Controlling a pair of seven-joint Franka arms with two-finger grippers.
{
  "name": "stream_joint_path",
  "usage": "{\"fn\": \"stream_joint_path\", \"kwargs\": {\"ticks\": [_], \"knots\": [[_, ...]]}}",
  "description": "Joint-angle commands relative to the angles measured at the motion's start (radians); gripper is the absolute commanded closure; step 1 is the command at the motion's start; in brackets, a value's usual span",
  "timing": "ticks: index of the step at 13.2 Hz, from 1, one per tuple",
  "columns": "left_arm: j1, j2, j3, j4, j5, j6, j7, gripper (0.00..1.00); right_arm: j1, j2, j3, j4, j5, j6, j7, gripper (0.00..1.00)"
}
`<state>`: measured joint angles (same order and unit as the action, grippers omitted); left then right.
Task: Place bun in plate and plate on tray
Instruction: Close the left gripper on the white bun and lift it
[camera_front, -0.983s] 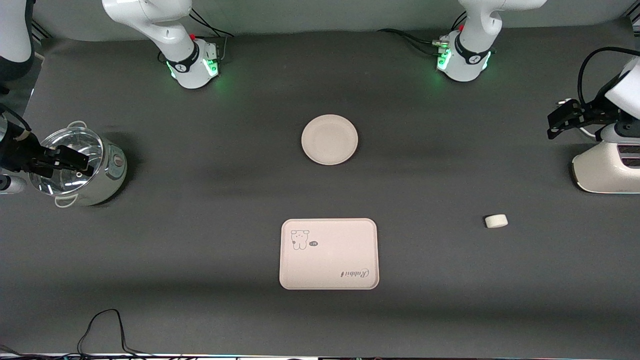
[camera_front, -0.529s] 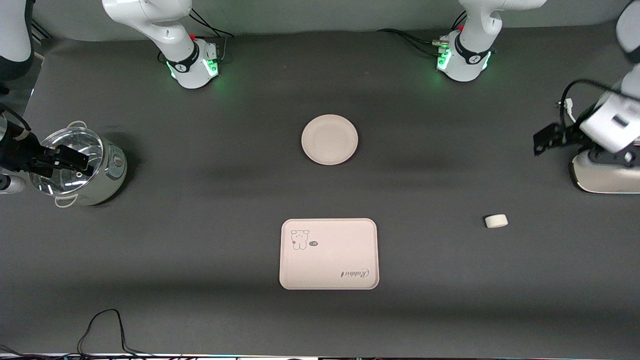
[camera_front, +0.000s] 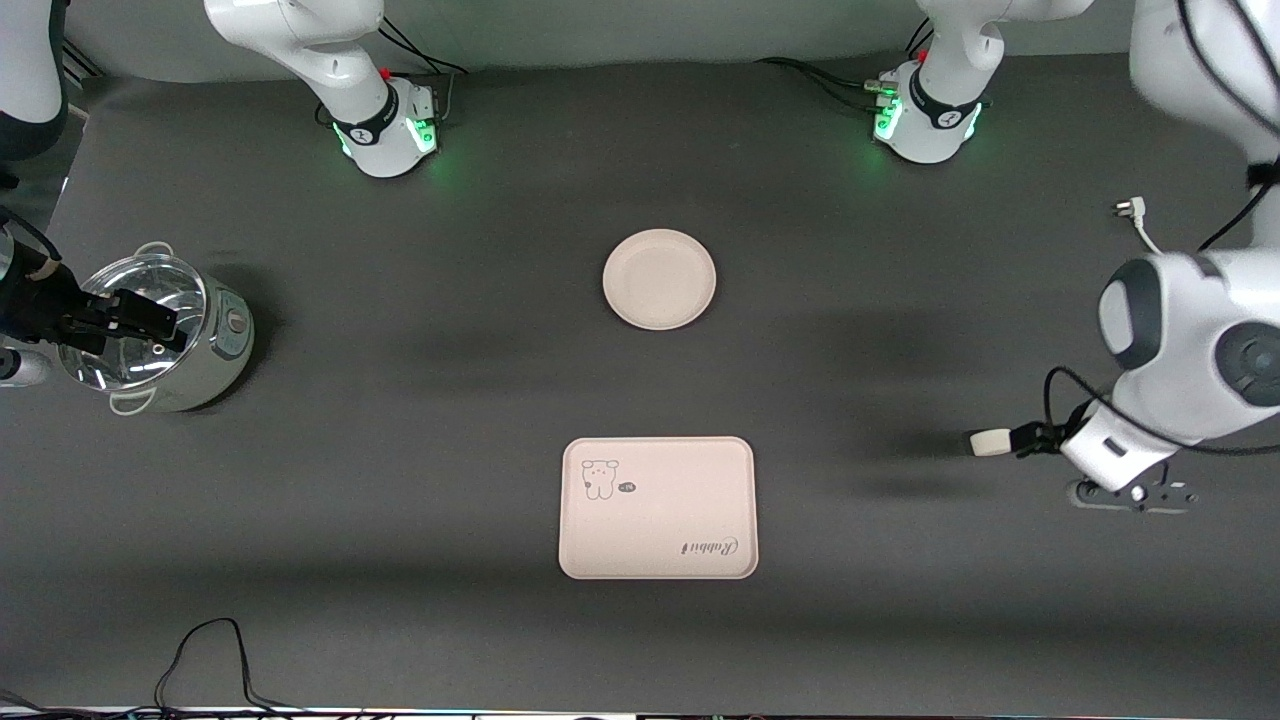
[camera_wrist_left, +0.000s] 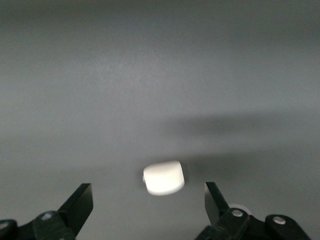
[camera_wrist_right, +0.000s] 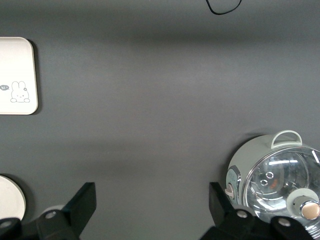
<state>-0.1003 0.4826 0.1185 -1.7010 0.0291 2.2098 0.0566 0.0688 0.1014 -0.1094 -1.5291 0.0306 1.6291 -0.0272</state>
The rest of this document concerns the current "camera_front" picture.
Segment glass pot lid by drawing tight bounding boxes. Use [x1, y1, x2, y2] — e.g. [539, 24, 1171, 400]
[58, 255, 209, 393]

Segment round cream plate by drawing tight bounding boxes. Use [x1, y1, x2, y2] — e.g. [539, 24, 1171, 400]
[602, 229, 718, 332]

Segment silver electric cooking pot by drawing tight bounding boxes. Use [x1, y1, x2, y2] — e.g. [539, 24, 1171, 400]
[58, 242, 256, 417]

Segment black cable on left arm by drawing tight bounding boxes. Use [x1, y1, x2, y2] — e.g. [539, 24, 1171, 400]
[1043, 365, 1280, 458]

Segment white power cable with plug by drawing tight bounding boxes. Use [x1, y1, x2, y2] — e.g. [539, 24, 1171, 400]
[1114, 197, 1166, 256]

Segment black cable on table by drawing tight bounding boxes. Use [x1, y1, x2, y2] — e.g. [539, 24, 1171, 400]
[0, 617, 401, 720]

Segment black cables at arm base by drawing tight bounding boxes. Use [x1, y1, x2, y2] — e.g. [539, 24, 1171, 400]
[378, 18, 469, 127]
[754, 20, 936, 113]

